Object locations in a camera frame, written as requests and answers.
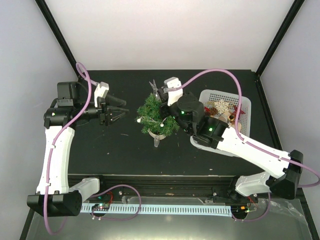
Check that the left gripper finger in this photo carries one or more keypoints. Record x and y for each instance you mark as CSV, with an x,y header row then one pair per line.
x,y
119,102
116,114

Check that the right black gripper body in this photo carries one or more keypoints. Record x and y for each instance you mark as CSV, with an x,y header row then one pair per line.
x,y
163,113

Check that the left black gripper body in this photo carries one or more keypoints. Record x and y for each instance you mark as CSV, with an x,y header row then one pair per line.
x,y
103,115

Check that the silver star tree topper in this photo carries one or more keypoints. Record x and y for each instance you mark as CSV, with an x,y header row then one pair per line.
x,y
155,90

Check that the small green christmas tree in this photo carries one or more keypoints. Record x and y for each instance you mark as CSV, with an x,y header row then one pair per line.
x,y
150,110

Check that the white bulb string lights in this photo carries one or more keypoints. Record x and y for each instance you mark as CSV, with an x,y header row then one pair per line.
x,y
156,137

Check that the white perforated plastic basket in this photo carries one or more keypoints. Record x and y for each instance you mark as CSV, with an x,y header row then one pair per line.
x,y
208,97

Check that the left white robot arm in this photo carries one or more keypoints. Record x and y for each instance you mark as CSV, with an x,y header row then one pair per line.
x,y
53,196

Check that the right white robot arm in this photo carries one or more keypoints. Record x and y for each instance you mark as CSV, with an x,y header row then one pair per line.
x,y
281,171

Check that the brown pine cone ornament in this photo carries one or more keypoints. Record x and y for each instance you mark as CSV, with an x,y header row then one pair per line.
x,y
210,111

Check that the gold snowflake ornament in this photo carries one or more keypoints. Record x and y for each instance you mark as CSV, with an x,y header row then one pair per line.
x,y
221,106

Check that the right circuit board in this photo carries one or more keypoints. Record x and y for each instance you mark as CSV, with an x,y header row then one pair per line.
x,y
243,209

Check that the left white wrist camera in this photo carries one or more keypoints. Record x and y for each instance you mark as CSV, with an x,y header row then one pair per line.
x,y
101,91

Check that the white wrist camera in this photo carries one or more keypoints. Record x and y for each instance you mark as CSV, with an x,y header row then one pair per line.
x,y
101,91
172,86

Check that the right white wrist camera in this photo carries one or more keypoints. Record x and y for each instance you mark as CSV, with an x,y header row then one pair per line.
x,y
172,86

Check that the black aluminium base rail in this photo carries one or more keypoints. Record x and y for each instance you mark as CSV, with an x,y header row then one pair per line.
x,y
219,189

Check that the white slotted cable duct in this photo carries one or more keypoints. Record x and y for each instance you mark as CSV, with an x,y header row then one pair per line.
x,y
157,209

